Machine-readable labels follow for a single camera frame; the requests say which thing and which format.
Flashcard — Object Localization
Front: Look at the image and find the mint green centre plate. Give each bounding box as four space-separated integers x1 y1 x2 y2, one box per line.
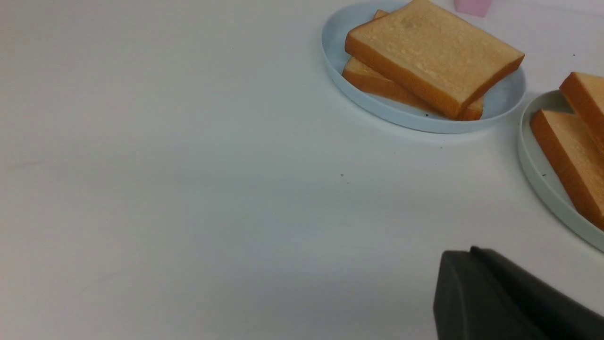
516 90 604 252

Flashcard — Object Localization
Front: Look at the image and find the light blue bread plate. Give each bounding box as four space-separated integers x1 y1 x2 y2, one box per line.
322 0 527 134

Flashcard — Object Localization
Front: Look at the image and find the toast slice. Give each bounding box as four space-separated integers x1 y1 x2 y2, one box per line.
559 71 604 152
530 110 604 230
342 9 484 121
344 0 525 120

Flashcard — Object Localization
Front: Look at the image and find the pink cube block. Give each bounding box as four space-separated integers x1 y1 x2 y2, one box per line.
453 0 492 17

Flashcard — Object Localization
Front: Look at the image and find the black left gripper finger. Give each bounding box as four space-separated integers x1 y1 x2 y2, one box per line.
433 246 604 340

